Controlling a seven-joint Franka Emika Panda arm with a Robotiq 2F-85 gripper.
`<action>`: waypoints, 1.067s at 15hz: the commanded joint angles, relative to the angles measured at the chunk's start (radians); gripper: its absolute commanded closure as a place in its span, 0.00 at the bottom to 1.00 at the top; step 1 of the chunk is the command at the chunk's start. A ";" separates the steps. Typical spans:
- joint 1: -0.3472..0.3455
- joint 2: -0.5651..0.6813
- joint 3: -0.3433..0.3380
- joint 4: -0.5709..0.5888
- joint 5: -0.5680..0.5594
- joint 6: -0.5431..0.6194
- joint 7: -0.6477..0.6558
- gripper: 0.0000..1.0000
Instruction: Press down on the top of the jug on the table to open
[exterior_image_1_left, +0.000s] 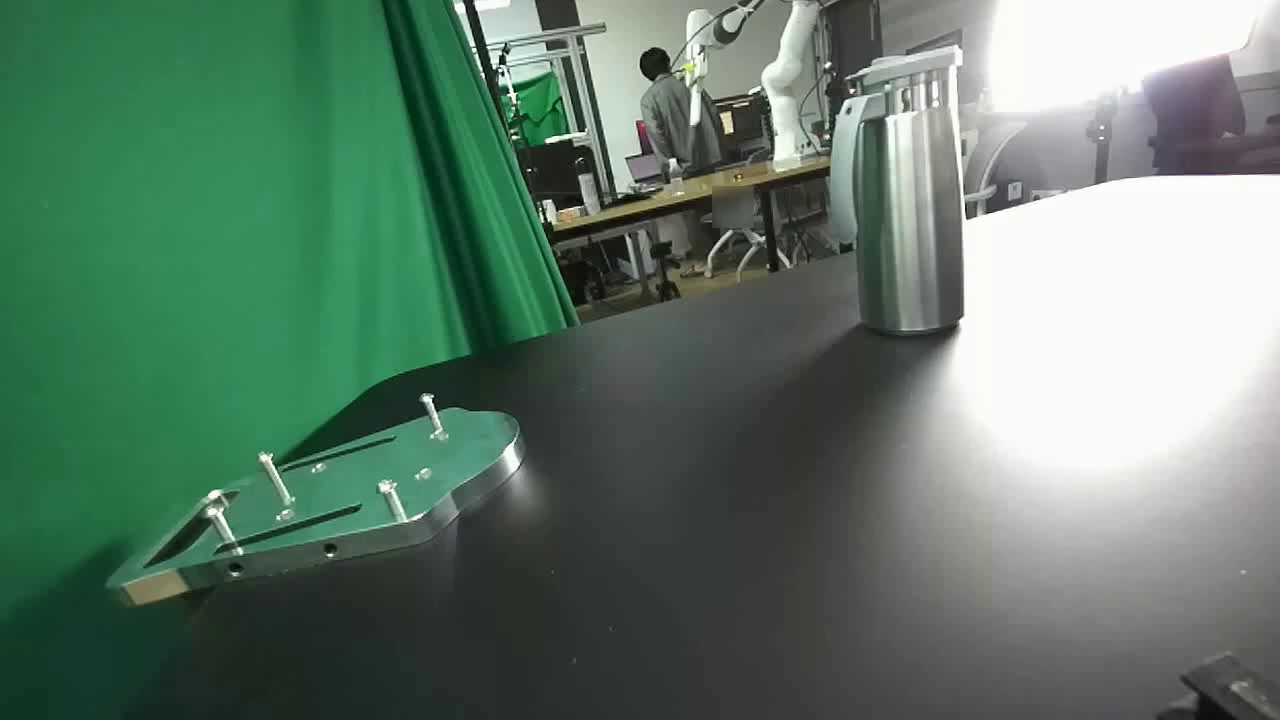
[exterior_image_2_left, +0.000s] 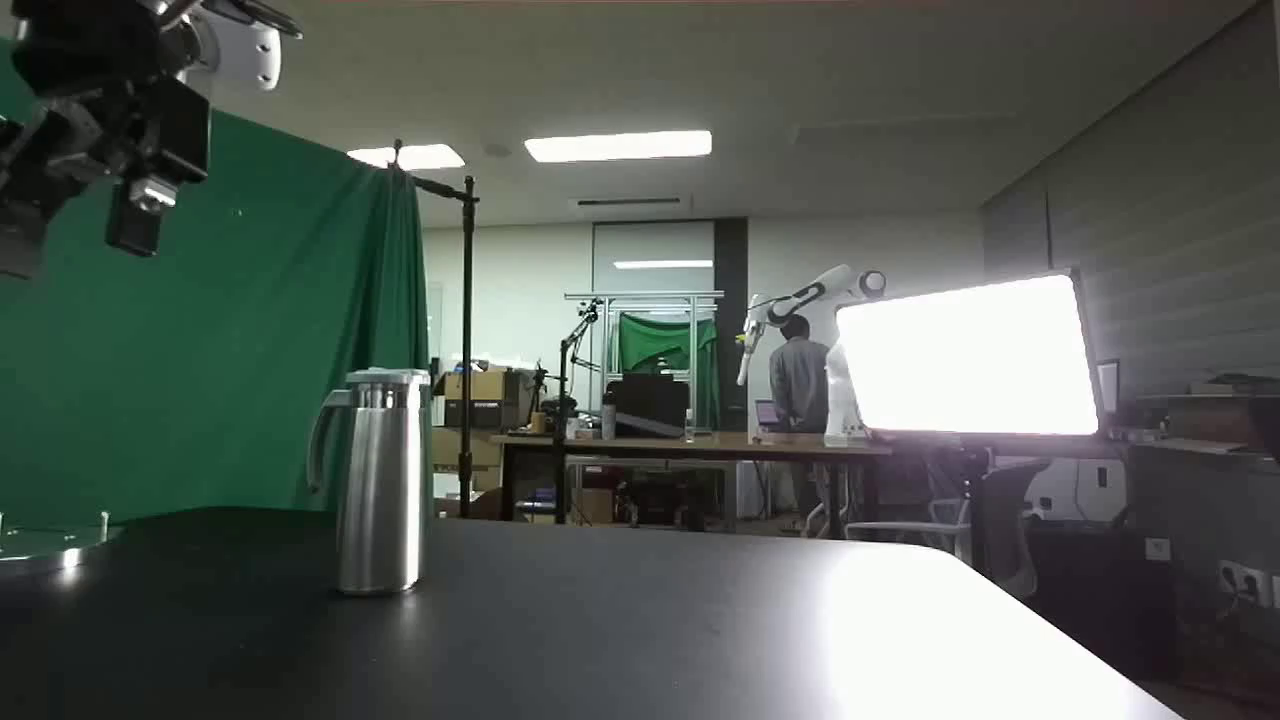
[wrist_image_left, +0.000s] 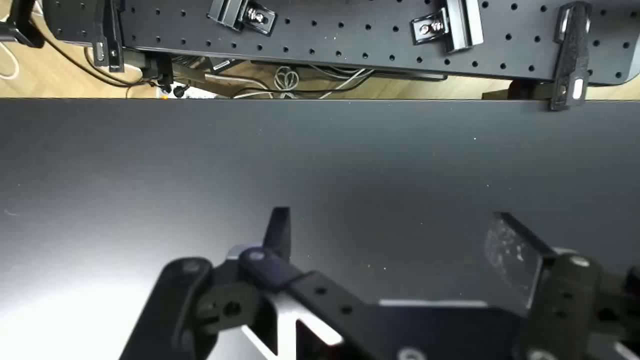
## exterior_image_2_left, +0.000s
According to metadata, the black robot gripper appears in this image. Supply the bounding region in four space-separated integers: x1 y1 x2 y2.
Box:
0 0 207 281

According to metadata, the silver metal jug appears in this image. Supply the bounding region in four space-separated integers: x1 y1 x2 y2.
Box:
309 370 428 597

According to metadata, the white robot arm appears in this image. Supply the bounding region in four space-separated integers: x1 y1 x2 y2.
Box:
0 0 302 275

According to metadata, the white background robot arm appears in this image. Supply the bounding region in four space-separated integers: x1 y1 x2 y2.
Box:
735 264 887 395

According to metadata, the green backdrop cloth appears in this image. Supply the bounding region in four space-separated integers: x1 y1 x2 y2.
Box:
0 113 428 523

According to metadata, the ceiling light panel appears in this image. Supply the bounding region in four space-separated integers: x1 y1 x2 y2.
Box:
522 127 714 165
349 143 464 173

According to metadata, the black backdrop stand pole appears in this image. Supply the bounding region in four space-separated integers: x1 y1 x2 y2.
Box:
393 137 478 521

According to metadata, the clear object at table edge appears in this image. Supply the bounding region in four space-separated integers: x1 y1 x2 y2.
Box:
0 513 121 582

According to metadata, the cardboard box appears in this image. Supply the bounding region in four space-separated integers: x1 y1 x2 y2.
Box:
444 370 508 404

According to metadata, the wooden background table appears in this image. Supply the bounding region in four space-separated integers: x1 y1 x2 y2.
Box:
500 431 887 521

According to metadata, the small green background screen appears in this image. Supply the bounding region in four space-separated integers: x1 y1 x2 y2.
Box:
621 315 714 374

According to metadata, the person in grey shirt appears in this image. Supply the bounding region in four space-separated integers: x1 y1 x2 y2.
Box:
768 315 826 431

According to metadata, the bright LED light panel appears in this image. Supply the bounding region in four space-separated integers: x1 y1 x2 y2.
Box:
837 272 1100 437

